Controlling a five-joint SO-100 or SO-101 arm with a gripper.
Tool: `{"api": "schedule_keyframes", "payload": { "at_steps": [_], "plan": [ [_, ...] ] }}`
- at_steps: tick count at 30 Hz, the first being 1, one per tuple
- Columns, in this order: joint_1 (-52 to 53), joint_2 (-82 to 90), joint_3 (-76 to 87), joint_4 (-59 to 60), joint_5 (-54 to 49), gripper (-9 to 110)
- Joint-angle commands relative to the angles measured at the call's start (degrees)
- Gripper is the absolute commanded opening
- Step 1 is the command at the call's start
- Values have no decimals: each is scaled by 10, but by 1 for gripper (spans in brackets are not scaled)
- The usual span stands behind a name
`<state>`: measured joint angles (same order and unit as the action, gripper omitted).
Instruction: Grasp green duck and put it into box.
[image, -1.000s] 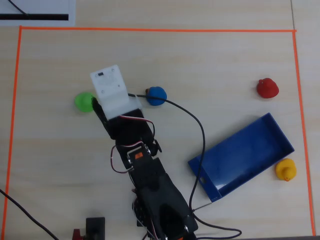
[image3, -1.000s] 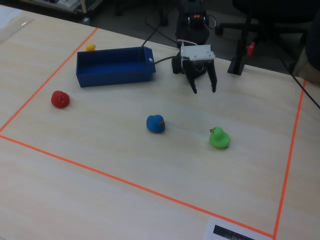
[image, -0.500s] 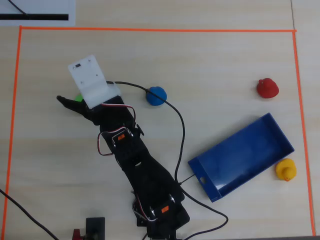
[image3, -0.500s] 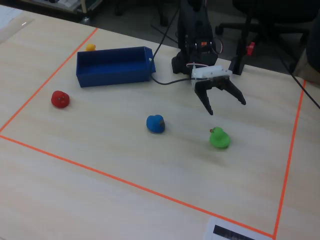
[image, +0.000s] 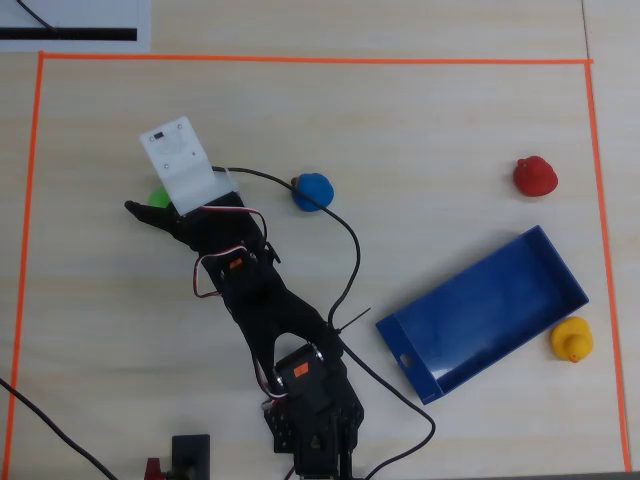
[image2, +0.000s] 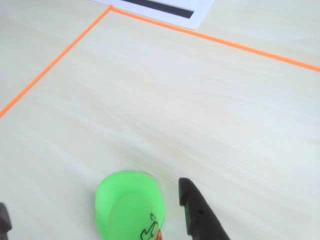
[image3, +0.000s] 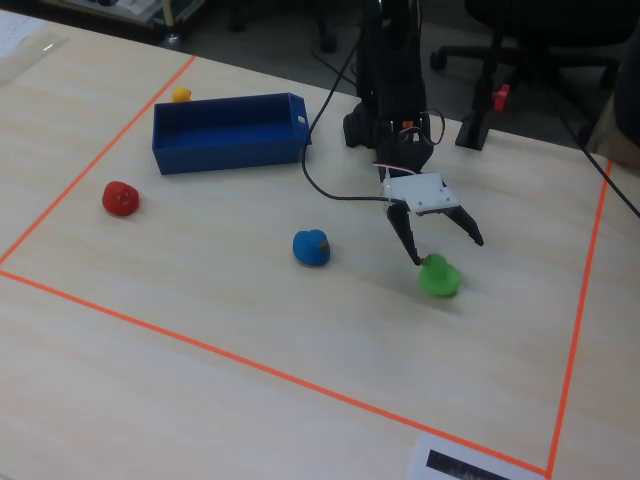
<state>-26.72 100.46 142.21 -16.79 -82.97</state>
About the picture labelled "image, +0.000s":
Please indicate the blue rectangular box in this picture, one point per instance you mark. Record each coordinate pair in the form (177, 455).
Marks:
(480, 310)

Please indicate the black table clamp stand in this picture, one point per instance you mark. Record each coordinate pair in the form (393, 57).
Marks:
(190, 455)

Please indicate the orange tape border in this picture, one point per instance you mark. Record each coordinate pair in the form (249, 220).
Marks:
(300, 59)

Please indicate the yellow rubber duck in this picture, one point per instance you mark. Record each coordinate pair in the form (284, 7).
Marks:
(572, 337)

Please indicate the black zip tie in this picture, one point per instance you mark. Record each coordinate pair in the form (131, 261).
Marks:
(355, 318)

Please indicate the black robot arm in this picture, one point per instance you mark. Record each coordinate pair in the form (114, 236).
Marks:
(280, 310)

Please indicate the green rubber duck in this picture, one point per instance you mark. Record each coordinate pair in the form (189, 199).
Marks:
(159, 197)

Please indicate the blue rubber duck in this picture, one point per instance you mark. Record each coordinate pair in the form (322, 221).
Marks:
(315, 192)

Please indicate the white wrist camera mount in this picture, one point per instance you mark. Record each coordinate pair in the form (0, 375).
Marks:
(180, 160)

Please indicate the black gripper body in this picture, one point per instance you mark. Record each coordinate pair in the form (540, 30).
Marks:
(176, 227)

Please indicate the red rubber duck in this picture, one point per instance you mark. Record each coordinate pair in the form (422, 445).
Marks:
(536, 177)

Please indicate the red clamp knob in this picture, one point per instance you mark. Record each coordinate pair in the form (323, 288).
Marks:
(153, 470)

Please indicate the white paper with black stripe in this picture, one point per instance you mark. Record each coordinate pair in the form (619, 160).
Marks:
(100, 15)

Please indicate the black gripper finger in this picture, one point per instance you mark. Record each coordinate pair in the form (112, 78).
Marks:
(155, 215)

